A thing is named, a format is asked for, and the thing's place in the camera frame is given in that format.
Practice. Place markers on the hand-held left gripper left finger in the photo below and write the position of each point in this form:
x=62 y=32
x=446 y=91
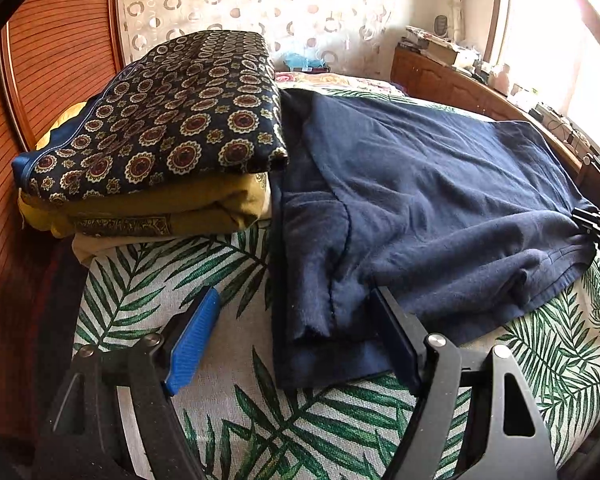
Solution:
x=192 y=342

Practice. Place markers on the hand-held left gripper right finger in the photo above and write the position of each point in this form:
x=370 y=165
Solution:
x=397 y=335

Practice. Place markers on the navy blue t-shirt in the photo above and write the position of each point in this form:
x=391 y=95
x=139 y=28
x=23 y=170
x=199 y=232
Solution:
x=420 y=200

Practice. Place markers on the palm leaf print cloth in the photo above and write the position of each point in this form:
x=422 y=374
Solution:
x=260 y=425

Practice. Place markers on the row of small windowsill items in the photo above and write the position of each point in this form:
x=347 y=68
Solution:
x=545 y=105

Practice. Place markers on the mustard yellow folded garment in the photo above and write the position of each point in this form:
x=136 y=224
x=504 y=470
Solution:
x=180 y=205

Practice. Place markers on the window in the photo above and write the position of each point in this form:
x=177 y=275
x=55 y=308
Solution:
x=545 y=35

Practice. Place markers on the wooden cabinet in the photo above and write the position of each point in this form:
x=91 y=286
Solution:
x=430 y=72

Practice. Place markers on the dark medallion print folded garment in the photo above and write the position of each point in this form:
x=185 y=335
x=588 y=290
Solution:
x=170 y=115

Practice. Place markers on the pile of books and boxes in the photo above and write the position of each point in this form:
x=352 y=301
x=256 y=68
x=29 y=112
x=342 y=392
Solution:
x=440 y=50

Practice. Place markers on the small round fan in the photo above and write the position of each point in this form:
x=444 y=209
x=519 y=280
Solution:
x=442 y=26

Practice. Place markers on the yellow plush toy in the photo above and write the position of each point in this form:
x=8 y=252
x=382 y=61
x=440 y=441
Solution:
x=50 y=132

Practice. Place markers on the floral bedspread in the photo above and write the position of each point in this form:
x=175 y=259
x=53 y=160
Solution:
x=340 y=82

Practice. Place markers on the box of blue items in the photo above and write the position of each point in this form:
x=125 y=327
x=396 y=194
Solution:
x=305 y=61

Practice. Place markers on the slatted wooden panel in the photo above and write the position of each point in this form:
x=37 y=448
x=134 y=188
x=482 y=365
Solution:
x=40 y=60

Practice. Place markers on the circle pattern lace curtain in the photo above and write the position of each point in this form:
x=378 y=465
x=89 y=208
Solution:
x=260 y=5

